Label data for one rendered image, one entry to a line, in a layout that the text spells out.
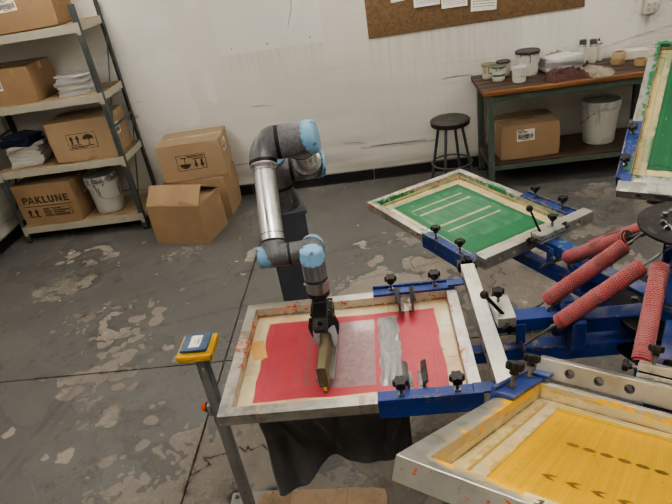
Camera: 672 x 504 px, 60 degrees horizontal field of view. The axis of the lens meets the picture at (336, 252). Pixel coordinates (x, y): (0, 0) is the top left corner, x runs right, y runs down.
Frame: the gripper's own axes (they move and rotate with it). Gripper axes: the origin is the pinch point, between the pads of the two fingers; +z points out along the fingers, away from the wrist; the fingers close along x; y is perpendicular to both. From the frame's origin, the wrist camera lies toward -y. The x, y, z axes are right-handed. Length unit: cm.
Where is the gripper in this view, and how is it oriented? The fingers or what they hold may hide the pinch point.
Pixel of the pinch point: (327, 345)
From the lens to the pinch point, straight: 195.0
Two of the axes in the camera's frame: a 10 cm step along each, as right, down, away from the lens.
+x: -9.9, 1.1, 0.9
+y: 0.3, -4.6, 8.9
